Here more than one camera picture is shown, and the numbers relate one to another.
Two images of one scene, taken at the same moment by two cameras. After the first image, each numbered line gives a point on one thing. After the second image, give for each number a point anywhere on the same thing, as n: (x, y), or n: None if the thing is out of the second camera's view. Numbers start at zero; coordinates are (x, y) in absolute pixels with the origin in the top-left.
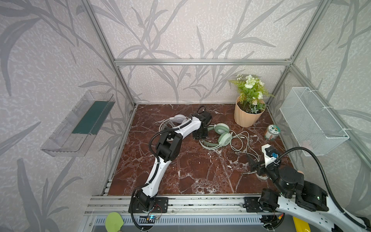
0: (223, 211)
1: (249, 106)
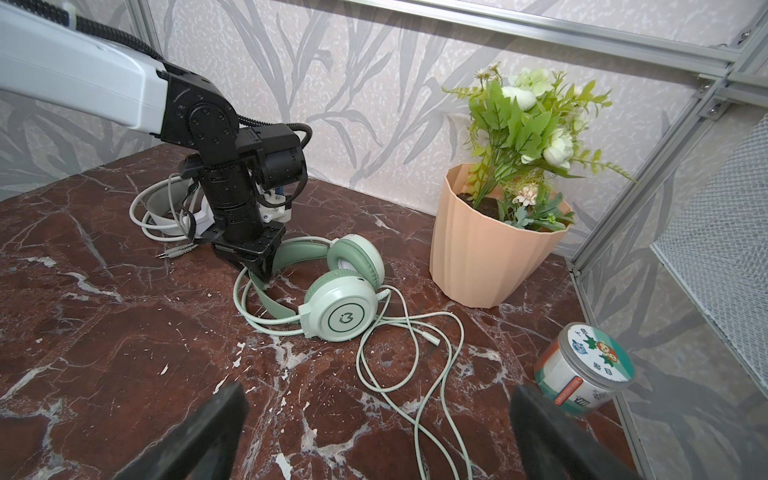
0: None
1: (502, 221)
